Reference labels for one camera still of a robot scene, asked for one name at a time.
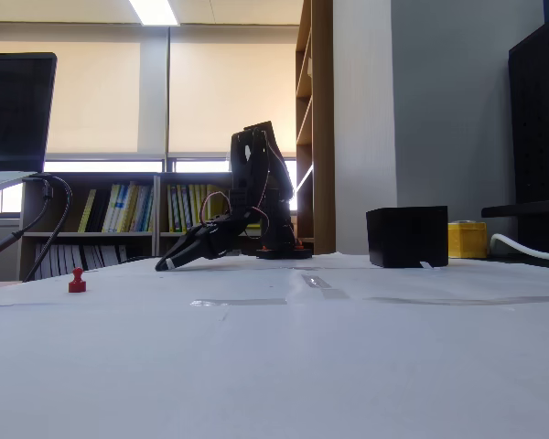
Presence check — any small red pawn piece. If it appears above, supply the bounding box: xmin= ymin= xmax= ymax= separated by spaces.
xmin=68 ymin=267 xmax=88 ymax=294

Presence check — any black box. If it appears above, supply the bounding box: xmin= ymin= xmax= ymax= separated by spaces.
xmin=365 ymin=205 xmax=449 ymax=270

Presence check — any yellow plastic container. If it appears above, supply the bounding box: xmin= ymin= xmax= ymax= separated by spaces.
xmin=447 ymin=219 xmax=489 ymax=260

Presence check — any blue white book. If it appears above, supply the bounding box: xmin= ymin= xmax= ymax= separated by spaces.
xmin=135 ymin=185 xmax=155 ymax=233
xmin=114 ymin=184 xmax=130 ymax=233

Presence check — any low wooden bookshelf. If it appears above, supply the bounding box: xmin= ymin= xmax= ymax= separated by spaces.
xmin=20 ymin=172 xmax=159 ymax=281
xmin=157 ymin=172 xmax=317 ymax=258

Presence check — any yellow white book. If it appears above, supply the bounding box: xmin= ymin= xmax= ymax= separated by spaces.
xmin=102 ymin=184 xmax=121 ymax=233

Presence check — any slim yellow book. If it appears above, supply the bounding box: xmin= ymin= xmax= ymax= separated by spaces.
xmin=78 ymin=189 xmax=97 ymax=233

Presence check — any white paper table cover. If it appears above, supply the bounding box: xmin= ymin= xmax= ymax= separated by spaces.
xmin=0 ymin=251 xmax=549 ymax=439

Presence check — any tall wooden bookshelf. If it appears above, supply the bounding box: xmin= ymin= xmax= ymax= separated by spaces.
xmin=295 ymin=0 xmax=336 ymax=255

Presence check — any beige roller blind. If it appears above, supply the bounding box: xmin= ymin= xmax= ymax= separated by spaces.
xmin=0 ymin=25 xmax=168 ymax=161
xmin=168 ymin=25 xmax=298 ymax=160

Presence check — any black silver laptop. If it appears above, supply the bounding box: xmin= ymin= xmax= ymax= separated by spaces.
xmin=0 ymin=52 xmax=59 ymax=198

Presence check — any ceiling light panel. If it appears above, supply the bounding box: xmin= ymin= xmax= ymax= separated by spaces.
xmin=127 ymin=0 xmax=179 ymax=27

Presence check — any black shelf board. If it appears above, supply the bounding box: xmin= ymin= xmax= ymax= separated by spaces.
xmin=480 ymin=198 xmax=549 ymax=220

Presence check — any black pegboard panel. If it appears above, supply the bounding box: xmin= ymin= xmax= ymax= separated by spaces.
xmin=507 ymin=20 xmax=549 ymax=253

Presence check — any red servo wire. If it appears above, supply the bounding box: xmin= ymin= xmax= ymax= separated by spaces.
xmin=199 ymin=191 xmax=232 ymax=228

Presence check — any thin black looped cable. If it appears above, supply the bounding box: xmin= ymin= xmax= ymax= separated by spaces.
xmin=21 ymin=175 xmax=74 ymax=284

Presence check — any grey window frame post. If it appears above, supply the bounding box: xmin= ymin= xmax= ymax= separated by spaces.
xmin=163 ymin=26 xmax=172 ymax=174

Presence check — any thick black cable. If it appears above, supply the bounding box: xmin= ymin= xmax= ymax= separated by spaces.
xmin=0 ymin=180 xmax=54 ymax=267

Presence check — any white hose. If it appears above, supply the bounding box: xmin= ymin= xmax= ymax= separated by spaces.
xmin=489 ymin=232 xmax=549 ymax=262

